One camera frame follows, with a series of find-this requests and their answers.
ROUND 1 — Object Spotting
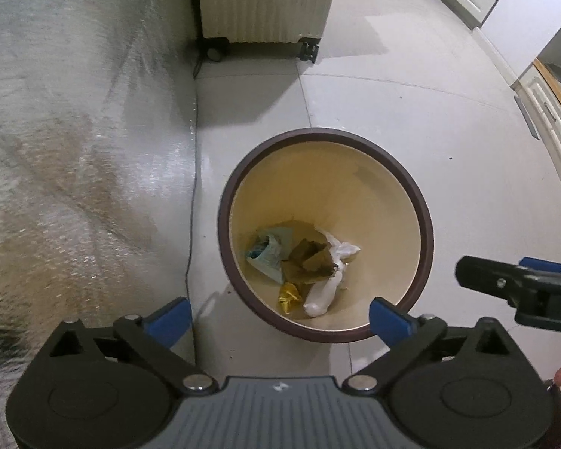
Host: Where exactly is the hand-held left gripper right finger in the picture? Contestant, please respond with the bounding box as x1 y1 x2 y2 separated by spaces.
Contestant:
343 297 519 394

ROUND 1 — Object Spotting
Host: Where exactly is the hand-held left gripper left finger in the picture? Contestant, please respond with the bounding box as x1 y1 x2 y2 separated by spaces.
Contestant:
44 297 216 394

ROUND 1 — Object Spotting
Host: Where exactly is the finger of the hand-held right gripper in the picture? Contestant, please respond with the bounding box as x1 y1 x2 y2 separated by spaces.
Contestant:
519 257 561 276
456 256 543 307

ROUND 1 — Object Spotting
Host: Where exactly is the white plastic bag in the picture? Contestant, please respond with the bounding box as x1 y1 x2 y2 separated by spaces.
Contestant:
303 229 362 317

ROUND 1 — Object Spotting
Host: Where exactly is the torn brown paper bag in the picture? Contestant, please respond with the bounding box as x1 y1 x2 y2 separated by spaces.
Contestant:
280 238 340 286

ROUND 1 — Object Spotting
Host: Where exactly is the gold foil wrapper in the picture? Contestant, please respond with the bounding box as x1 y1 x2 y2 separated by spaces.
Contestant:
279 282 306 314

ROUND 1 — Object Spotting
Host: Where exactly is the teal plastic packet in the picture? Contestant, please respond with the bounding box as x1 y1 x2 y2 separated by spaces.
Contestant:
247 227 294 285

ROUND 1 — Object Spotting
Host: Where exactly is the yellow plastic waste bin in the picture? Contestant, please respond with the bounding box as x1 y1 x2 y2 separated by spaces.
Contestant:
217 127 435 344

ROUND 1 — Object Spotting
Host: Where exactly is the white bench cabinet wooden top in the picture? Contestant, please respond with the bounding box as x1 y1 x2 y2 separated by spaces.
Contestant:
512 58 561 216

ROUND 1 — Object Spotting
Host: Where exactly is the silver textured table cover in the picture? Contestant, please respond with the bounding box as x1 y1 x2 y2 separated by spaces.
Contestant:
0 0 204 412

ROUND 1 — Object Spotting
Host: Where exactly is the white ribbed suitcase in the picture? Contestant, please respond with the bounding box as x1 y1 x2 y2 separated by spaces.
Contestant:
197 0 342 62

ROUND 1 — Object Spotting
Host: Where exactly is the black cable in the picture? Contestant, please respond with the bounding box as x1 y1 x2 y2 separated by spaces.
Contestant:
186 40 206 300

